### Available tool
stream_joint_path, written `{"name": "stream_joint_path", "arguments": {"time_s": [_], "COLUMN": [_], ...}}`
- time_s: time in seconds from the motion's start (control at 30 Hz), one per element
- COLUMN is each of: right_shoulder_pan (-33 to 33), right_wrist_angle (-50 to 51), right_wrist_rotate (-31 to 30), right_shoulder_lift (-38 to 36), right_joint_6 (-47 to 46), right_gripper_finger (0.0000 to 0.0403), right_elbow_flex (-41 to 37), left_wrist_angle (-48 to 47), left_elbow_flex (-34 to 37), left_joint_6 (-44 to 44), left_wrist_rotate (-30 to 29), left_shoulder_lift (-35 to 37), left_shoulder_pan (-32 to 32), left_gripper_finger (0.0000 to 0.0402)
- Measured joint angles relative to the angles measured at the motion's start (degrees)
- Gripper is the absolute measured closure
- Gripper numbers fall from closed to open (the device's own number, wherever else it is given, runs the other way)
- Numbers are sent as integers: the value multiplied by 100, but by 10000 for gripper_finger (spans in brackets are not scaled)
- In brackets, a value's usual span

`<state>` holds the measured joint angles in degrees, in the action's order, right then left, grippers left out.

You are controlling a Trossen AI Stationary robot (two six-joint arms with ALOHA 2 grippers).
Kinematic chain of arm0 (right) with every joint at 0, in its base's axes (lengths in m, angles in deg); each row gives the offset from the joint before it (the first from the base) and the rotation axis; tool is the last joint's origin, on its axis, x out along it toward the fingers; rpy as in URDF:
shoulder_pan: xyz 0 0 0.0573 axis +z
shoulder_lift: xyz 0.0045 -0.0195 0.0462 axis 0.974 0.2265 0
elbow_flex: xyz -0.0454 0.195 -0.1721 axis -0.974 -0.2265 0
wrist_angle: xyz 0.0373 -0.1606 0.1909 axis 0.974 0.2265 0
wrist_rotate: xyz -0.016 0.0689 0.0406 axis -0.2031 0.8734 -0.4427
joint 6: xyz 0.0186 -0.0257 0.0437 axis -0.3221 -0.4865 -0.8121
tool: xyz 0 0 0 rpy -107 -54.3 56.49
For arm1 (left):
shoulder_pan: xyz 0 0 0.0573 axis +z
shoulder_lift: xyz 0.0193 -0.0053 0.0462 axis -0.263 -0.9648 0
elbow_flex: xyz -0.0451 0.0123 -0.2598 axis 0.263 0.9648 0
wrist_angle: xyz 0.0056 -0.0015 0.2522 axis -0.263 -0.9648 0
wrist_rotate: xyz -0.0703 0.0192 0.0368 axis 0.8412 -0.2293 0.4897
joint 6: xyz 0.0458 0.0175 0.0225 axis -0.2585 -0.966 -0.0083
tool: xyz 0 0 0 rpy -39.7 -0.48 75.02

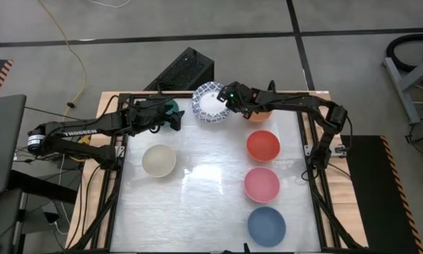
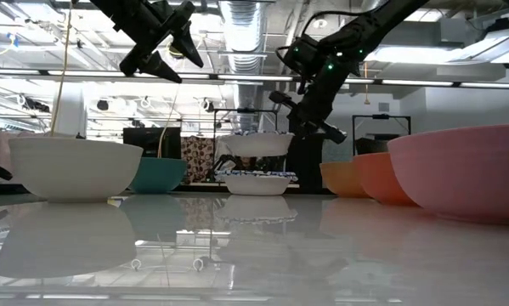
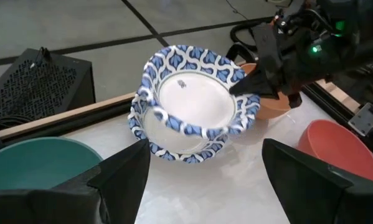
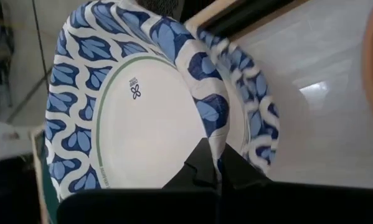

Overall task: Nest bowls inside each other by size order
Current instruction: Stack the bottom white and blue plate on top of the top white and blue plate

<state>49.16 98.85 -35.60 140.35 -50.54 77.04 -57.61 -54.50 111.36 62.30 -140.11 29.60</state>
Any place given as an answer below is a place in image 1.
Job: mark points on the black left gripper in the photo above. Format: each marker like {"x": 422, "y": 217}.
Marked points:
{"x": 144, "y": 118}

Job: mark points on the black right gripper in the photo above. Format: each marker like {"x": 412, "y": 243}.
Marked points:
{"x": 241, "y": 98}

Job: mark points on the green plastic bowl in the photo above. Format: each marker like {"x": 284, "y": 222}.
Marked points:
{"x": 174, "y": 106}

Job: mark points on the orange plastic bowl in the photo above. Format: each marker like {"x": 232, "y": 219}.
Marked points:
{"x": 262, "y": 116}

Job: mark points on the red plastic bowl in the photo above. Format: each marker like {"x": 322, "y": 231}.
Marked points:
{"x": 263, "y": 146}

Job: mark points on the pink plastic bowl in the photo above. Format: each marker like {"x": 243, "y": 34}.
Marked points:
{"x": 261, "y": 184}

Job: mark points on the blue plastic bowl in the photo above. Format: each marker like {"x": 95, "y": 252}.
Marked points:
{"x": 266, "y": 226}

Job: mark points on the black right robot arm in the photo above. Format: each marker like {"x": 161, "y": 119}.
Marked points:
{"x": 303, "y": 102}

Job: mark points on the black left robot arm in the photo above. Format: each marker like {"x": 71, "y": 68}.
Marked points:
{"x": 84, "y": 132}

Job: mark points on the black computer tower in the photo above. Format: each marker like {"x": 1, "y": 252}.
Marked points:
{"x": 186, "y": 70}

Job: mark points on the cream white plastic bowl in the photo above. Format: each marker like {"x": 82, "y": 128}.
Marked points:
{"x": 159, "y": 160}

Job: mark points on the white glossy table sheet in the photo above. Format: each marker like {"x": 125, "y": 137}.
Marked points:
{"x": 204, "y": 211}

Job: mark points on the grey flat panel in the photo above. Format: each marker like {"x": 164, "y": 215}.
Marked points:
{"x": 3, "y": 141}

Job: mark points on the grey metal stand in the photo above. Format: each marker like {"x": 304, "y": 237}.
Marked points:
{"x": 400, "y": 88}

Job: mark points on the large black hazard-striped mat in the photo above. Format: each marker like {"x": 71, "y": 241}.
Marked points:
{"x": 373, "y": 211}

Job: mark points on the black metal table frame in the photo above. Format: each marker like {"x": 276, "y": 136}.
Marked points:
{"x": 186, "y": 94}

